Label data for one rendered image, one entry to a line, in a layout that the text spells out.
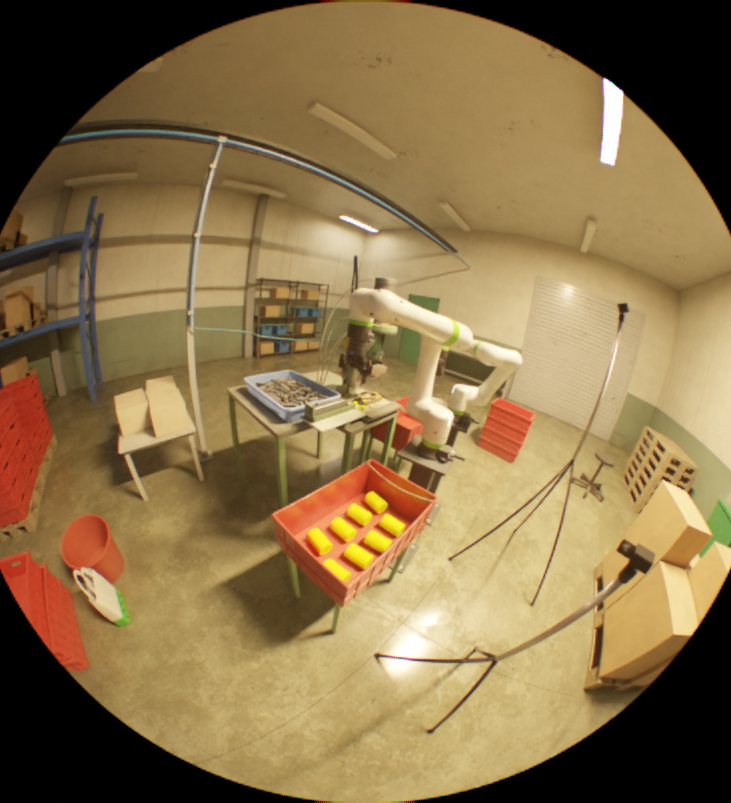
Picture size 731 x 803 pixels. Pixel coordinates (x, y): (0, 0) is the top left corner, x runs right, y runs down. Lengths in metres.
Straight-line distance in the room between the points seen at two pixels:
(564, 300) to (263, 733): 7.47
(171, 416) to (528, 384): 6.65
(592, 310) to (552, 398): 2.39
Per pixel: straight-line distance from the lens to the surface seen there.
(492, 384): 1.66
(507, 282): 6.77
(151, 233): 6.23
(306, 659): 1.61
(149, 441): 2.17
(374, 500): 1.29
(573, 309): 6.60
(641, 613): 2.13
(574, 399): 6.68
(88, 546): 2.38
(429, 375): 1.23
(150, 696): 1.87
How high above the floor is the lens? 1.59
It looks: 23 degrees down
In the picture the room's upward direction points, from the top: 9 degrees clockwise
